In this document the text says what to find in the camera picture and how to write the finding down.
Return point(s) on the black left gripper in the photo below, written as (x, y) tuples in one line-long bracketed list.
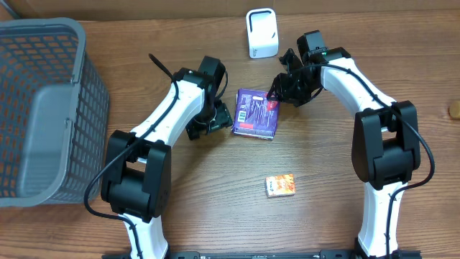
[(224, 120)]

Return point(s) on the grey plastic basket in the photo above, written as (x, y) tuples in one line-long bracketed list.
[(54, 113)]

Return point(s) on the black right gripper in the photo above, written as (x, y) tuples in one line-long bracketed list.
[(282, 94)]

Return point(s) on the red Carefree pad pack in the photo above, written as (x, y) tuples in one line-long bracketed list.
[(255, 115)]

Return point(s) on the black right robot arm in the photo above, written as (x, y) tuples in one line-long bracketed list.
[(385, 147)]

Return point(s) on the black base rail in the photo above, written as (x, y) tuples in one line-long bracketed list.
[(323, 254)]

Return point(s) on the Kleenex tissue pack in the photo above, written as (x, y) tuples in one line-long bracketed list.
[(282, 185)]

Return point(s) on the white barcode scanner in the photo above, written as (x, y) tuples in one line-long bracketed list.
[(262, 33)]

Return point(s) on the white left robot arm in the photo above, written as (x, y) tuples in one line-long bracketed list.
[(136, 180)]

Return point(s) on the gold tube cap at edge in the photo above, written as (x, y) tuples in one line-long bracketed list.
[(454, 110)]

